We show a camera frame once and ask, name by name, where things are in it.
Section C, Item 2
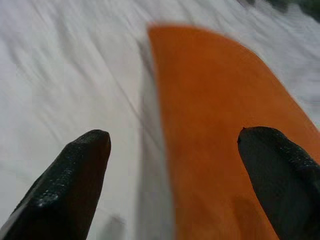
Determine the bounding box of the white bed cover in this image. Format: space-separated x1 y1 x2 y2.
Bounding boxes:
0 0 320 240

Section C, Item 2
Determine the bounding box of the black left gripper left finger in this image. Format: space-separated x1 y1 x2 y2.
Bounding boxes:
0 129 112 240

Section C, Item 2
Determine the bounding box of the orange cloth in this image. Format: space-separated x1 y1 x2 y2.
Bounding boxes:
147 23 320 240

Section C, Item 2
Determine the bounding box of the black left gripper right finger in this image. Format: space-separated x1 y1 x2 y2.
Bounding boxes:
236 126 320 240

